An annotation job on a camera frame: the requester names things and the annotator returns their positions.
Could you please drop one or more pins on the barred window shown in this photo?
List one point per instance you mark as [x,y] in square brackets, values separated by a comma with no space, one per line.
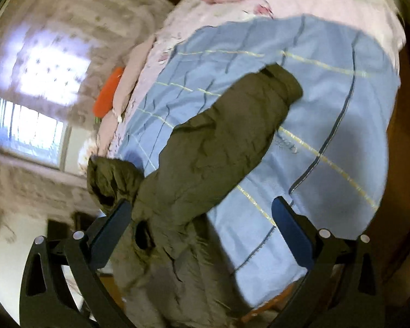
[27,133]

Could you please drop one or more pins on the blue plaid blanket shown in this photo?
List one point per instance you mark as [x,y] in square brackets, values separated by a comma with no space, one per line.
[328,109]

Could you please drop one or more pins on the olive green padded jacket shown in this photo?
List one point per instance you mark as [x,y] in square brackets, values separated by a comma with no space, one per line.
[208,143]

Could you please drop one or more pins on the narrow lace floral curtain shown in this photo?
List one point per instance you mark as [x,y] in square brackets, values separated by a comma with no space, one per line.
[27,184]

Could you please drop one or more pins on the small white soft object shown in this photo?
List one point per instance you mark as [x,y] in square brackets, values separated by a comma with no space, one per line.
[118,116]

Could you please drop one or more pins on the wide lace floral curtain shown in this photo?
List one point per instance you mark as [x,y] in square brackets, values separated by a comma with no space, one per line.
[106,13]

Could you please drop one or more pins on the pink floral bed sheet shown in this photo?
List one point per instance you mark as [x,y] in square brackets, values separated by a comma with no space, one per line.
[311,6]

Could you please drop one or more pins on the orange carrot plush pillow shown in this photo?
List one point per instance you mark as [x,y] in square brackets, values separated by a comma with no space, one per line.
[107,92]

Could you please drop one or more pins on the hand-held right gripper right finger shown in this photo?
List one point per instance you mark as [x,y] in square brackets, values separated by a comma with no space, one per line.
[293,232]

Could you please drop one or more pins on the pink pillow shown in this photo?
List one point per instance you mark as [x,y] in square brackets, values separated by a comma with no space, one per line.
[129,75]
[109,133]

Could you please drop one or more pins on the white floral pillow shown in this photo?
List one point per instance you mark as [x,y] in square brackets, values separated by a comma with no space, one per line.
[87,153]

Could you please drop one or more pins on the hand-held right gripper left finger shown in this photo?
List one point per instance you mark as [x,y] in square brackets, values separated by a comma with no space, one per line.
[112,232]

